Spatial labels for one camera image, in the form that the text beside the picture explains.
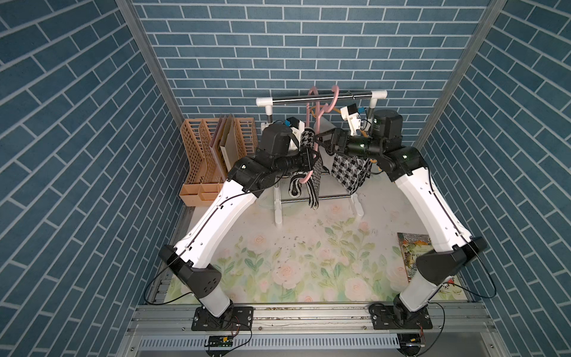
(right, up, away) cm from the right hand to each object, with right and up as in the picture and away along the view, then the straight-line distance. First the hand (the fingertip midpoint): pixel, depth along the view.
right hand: (320, 141), depth 65 cm
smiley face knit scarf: (+14, -8, +19) cm, 25 cm away
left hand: (+2, -5, 0) cm, 5 cm away
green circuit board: (-32, -64, +7) cm, 72 cm away
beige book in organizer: (-33, 0, +21) cm, 40 cm away
